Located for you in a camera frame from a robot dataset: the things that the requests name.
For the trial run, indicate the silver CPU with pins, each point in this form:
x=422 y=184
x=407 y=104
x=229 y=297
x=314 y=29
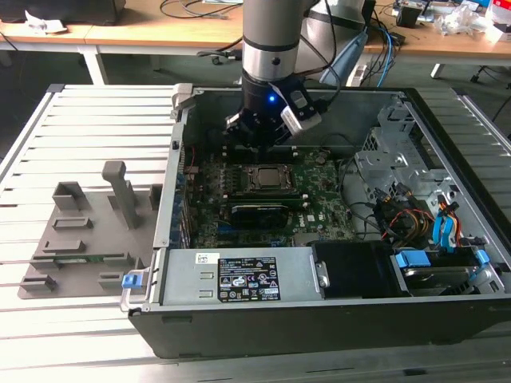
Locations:
x=271 y=178

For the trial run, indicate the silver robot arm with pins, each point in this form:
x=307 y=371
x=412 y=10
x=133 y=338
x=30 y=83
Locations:
x=269 y=40

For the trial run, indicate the CPU socket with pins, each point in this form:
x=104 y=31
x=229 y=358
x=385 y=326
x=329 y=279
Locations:
x=271 y=189

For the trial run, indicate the black RAM slot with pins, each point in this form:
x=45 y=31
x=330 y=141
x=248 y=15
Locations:
x=263 y=199
x=263 y=194

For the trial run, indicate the white power strip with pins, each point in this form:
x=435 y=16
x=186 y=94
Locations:
x=358 y=76

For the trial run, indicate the long wooden desk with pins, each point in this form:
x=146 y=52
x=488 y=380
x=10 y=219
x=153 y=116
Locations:
x=159 y=36

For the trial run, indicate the black graphics card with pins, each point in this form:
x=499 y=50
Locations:
x=259 y=217

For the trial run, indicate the green motherboard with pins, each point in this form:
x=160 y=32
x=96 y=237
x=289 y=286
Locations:
x=327 y=207

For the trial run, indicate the metal drive cage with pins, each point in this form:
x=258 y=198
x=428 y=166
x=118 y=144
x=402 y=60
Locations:
x=383 y=167

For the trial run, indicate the silver chipset heatsink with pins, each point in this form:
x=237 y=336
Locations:
x=305 y=239

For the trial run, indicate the white barcode sticker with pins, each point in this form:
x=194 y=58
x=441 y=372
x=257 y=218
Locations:
x=203 y=258

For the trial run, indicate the small black box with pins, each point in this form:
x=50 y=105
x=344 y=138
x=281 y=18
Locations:
x=407 y=18

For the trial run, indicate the black rating label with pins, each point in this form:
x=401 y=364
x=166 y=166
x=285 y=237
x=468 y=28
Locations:
x=247 y=279

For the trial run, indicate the grey power supply unit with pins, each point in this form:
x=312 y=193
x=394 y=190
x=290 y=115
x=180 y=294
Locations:
x=187 y=283

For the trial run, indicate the black fan shroud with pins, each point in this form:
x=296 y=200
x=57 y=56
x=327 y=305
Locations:
x=355 y=269

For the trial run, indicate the grey parts rack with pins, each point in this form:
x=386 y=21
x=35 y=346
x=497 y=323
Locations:
x=100 y=247

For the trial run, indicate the blue case latch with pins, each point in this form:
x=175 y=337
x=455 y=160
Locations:
x=129 y=282

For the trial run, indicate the clear plastic bags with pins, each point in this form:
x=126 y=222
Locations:
x=463 y=20

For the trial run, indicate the hard disk in blue carrier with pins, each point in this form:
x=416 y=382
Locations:
x=411 y=258

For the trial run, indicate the crumpled white paper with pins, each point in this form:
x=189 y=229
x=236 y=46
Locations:
x=42 y=24

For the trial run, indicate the black PC case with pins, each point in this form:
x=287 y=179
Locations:
x=279 y=331

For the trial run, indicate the white and red box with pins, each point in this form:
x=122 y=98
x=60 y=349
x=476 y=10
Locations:
x=499 y=28

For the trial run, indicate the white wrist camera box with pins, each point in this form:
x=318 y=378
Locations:
x=291 y=119

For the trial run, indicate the black camera bracket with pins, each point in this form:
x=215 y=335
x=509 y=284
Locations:
x=307 y=104

